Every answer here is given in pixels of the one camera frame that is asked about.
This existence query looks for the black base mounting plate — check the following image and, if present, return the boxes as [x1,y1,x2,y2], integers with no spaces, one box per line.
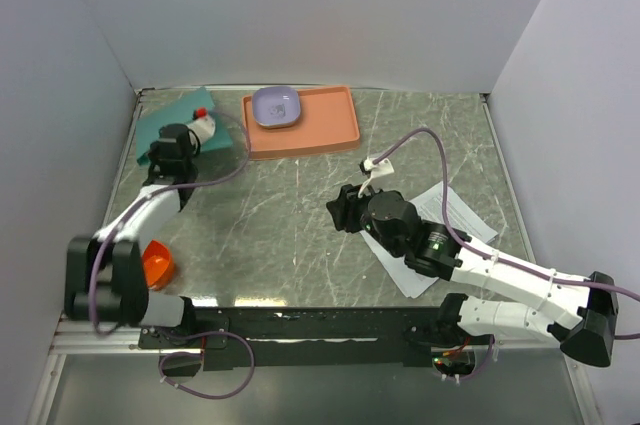
[137,305,494,372]

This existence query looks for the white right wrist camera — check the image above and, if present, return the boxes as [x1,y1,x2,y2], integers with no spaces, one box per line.
[359,157,395,195]

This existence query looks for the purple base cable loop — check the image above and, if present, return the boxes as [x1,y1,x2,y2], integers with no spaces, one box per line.
[158,329,255,400]

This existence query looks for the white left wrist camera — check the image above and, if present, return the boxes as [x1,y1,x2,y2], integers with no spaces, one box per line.
[187,107,216,145]

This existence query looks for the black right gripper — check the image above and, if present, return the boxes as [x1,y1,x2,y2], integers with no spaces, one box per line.
[325,177,404,258]

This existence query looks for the orange plastic cup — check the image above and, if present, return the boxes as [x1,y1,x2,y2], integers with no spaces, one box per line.
[142,240,176,291]

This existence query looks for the salmon pink tray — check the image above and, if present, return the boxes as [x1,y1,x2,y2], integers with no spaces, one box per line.
[241,86,361,160]

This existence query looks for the teal green file folder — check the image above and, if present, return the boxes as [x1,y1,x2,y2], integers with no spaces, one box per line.
[135,87,233,166]

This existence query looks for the aluminium frame rail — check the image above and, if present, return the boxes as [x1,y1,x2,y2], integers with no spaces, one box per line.
[49,314,151,356]

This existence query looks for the lavender square bowl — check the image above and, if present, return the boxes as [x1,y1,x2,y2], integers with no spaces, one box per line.
[251,85,302,129]

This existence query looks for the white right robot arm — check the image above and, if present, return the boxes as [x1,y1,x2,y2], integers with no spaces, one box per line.
[326,185,619,367]

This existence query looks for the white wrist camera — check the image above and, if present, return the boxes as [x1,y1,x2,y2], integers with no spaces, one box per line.
[187,107,216,145]
[359,157,395,195]

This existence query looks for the white printed paper sheets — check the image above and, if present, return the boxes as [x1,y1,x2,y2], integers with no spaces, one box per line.
[360,182,498,299]

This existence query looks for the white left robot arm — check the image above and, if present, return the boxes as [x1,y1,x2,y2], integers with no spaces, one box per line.
[64,124,200,347]

